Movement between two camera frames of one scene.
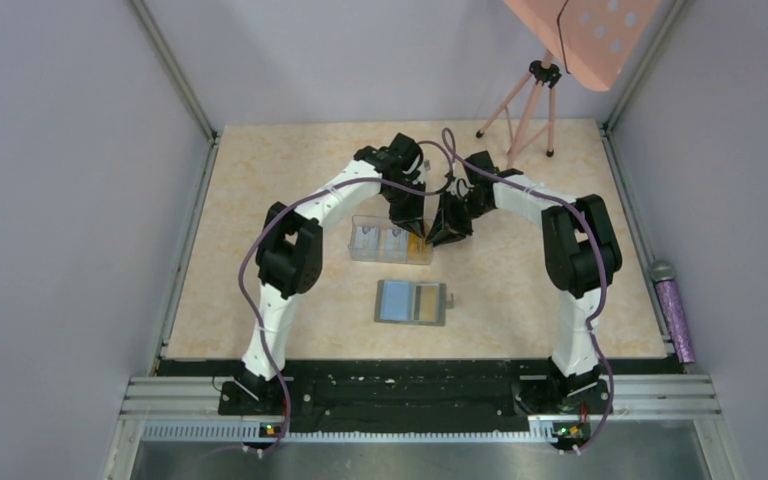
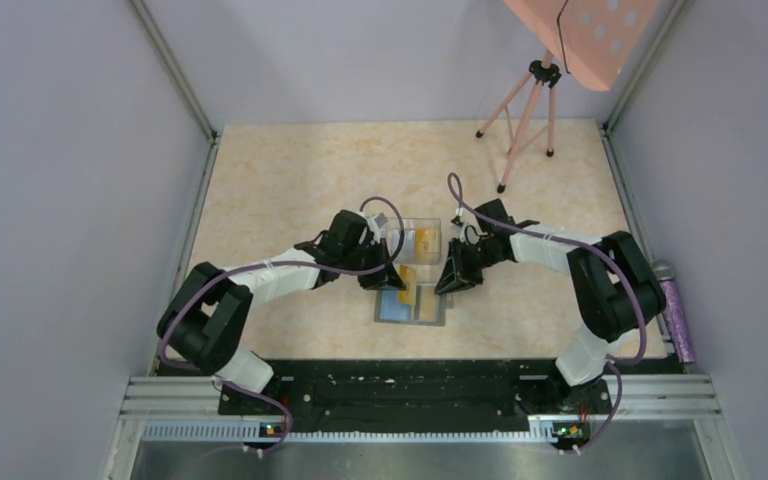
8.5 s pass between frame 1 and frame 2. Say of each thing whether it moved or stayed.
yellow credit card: stayed
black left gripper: moved
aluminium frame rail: stayed
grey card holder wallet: stayed
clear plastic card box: stayed
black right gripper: moved
